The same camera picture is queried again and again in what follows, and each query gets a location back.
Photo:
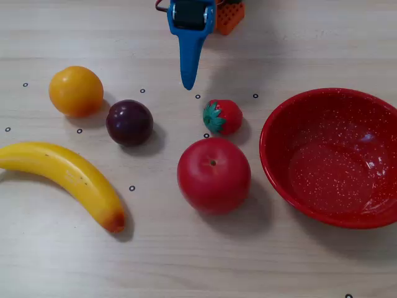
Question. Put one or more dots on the dark purple toy plum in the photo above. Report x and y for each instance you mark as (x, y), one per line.
(129, 122)

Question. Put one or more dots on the blue gripper black motor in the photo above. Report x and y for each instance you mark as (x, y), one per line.
(190, 19)

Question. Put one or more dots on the red toy strawberry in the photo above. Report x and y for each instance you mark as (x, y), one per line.
(228, 116)

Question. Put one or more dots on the yellow toy banana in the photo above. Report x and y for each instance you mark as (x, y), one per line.
(71, 177)

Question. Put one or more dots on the red speckled bowl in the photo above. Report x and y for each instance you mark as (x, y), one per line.
(332, 161)

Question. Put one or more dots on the orange toy fruit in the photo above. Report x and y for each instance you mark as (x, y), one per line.
(76, 91)

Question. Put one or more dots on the red toy apple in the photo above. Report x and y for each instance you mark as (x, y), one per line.
(214, 176)

